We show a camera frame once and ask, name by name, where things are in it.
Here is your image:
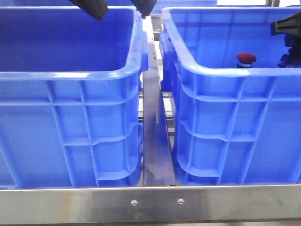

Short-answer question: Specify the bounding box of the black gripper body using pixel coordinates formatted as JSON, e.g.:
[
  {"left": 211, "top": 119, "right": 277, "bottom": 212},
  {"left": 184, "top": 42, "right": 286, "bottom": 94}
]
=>
[{"left": 270, "top": 12, "right": 301, "bottom": 68}]

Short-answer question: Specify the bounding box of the red mushroom push button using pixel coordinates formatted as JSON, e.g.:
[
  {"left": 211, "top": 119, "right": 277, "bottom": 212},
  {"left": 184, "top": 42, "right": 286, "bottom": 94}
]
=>
[{"left": 237, "top": 52, "right": 257, "bottom": 68}]

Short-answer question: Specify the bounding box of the blue plastic bin right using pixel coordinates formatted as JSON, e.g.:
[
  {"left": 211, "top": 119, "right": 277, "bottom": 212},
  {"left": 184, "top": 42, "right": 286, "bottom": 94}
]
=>
[{"left": 160, "top": 7, "right": 301, "bottom": 185}]

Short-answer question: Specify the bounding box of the blue plastic bin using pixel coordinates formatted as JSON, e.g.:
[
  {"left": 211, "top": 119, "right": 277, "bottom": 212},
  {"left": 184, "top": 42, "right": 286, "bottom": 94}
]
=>
[
  {"left": 0, "top": 7, "right": 148, "bottom": 189},
  {"left": 160, "top": 7, "right": 301, "bottom": 185}
]

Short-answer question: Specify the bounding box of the rear blue bin right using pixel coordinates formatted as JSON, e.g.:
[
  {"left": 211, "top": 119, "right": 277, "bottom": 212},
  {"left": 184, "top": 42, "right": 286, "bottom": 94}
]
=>
[{"left": 152, "top": 0, "right": 217, "bottom": 10}]

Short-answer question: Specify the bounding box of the blue plastic bin left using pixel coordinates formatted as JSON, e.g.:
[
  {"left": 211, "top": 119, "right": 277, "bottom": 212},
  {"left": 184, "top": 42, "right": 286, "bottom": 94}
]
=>
[{"left": 0, "top": 7, "right": 148, "bottom": 189}]

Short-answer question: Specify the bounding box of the stainless steel front rail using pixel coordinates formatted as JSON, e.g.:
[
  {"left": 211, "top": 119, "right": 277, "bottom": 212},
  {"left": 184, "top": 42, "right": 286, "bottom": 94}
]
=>
[{"left": 0, "top": 185, "right": 301, "bottom": 225}]

